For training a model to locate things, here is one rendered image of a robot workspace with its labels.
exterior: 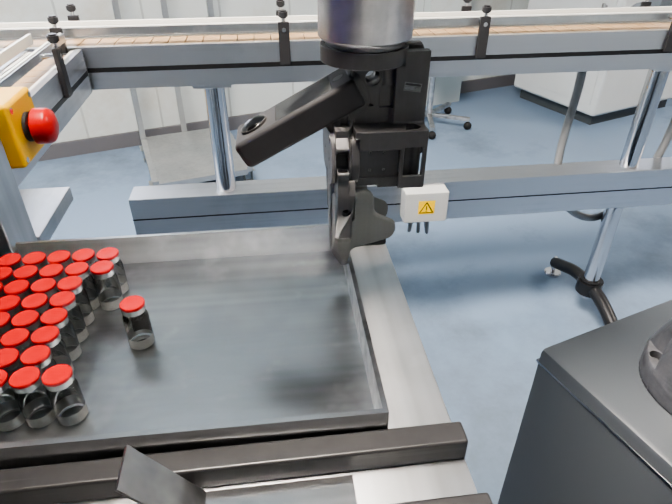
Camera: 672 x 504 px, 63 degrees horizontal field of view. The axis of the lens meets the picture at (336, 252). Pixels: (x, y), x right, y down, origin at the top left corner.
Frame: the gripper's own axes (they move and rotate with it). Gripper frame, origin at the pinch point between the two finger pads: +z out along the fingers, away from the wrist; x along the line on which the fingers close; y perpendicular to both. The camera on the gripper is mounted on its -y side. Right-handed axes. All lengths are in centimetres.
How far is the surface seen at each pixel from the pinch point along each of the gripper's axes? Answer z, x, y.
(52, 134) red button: -6.9, 16.9, -30.0
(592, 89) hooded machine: 67, 254, 186
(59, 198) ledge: 4.0, 22.6, -33.7
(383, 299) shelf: 3.7, -3.5, 4.3
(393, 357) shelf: 3.7, -11.5, 3.6
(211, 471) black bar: 2.0, -22.1, -11.1
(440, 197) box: 38, 80, 39
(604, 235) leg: 59, 87, 96
